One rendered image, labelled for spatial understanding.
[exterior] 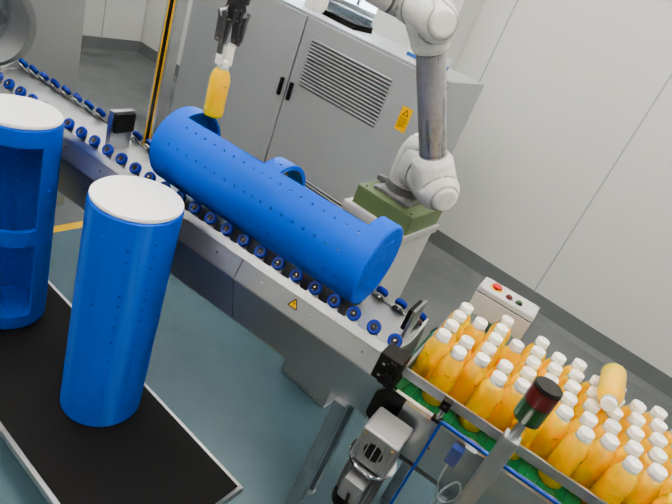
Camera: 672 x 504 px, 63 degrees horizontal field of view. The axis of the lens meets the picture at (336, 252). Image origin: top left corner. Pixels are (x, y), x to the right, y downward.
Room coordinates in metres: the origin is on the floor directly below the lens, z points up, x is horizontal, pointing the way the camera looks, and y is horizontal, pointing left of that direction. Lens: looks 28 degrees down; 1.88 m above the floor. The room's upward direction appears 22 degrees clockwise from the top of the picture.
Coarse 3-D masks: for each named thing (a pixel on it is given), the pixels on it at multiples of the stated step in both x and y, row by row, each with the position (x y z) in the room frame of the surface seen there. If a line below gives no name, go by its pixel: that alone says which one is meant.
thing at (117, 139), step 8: (112, 112) 1.88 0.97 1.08; (120, 112) 1.91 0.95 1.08; (128, 112) 1.94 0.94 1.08; (112, 120) 1.88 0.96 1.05; (120, 120) 1.89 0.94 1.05; (128, 120) 1.93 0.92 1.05; (112, 128) 1.88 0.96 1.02; (120, 128) 1.90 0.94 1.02; (128, 128) 1.93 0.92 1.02; (112, 136) 1.89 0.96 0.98; (120, 136) 1.92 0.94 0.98; (128, 136) 1.96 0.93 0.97; (112, 144) 1.89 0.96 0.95; (120, 144) 1.93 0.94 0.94; (128, 144) 1.96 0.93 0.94
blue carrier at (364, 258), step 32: (160, 128) 1.70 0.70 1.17; (192, 128) 1.70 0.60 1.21; (160, 160) 1.67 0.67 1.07; (192, 160) 1.62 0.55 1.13; (224, 160) 1.61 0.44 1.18; (256, 160) 1.62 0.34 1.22; (288, 160) 1.71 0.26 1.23; (192, 192) 1.63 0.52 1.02; (224, 192) 1.56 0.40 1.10; (256, 192) 1.54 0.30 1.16; (288, 192) 1.53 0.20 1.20; (256, 224) 1.51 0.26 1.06; (288, 224) 1.47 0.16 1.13; (320, 224) 1.46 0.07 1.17; (352, 224) 1.46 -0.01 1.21; (384, 224) 1.50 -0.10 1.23; (288, 256) 1.48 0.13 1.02; (320, 256) 1.42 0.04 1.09; (352, 256) 1.40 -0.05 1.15; (384, 256) 1.51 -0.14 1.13; (352, 288) 1.38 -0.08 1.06
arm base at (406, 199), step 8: (384, 176) 2.24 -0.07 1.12; (376, 184) 2.17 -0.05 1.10; (384, 184) 2.18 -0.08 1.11; (392, 184) 2.14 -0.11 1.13; (384, 192) 2.14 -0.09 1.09; (392, 192) 2.13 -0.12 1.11; (400, 192) 2.12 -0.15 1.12; (408, 192) 2.12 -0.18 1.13; (400, 200) 2.10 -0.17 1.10; (408, 200) 2.12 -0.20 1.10; (416, 200) 2.15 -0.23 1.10; (408, 208) 2.09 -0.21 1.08
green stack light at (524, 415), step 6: (522, 396) 0.98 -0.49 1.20; (522, 402) 0.96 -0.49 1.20; (516, 408) 0.97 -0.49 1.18; (522, 408) 0.95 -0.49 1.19; (528, 408) 0.95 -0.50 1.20; (516, 414) 0.96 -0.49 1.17; (522, 414) 0.95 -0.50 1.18; (528, 414) 0.94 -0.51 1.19; (534, 414) 0.94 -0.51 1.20; (540, 414) 0.94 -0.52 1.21; (546, 414) 0.94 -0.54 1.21; (522, 420) 0.94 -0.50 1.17; (528, 420) 0.94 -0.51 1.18; (534, 420) 0.94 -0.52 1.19; (540, 420) 0.94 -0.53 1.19; (528, 426) 0.94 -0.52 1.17; (534, 426) 0.94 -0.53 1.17; (540, 426) 0.95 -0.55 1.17
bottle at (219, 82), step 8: (216, 72) 1.76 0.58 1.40; (224, 72) 1.77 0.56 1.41; (216, 80) 1.75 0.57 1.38; (224, 80) 1.76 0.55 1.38; (208, 88) 1.76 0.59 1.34; (216, 88) 1.75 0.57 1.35; (224, 88) 1.76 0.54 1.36; (208, 96) 1.76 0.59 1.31; (216, 96) 1.75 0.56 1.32; (224, 96) 1.77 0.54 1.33; (208, 104) 1.75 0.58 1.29; (216, 104) 1.76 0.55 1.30; (224, 104) 1.78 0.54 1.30; (208, 112) 1.75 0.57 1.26; (216, 112) 1.76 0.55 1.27
